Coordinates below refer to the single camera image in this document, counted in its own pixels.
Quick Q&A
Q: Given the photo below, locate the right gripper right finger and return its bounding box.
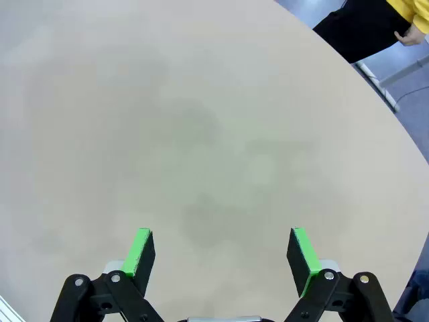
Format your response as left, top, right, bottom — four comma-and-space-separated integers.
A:
283, 227, 395, 322

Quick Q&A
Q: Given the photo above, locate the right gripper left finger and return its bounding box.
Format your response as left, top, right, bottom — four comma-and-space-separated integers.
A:
50, 227, 165, 322

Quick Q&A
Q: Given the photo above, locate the left forearm yellow sleeve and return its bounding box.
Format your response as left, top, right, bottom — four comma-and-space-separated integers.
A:
411, 0, 429, 34

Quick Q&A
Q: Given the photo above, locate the person's left hand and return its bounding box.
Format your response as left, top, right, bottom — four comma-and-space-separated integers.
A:
394, 25, 426, 47

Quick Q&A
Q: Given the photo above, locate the person in yellow hoodie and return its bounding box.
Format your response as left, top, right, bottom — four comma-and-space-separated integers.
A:
312, 0, 429, 64

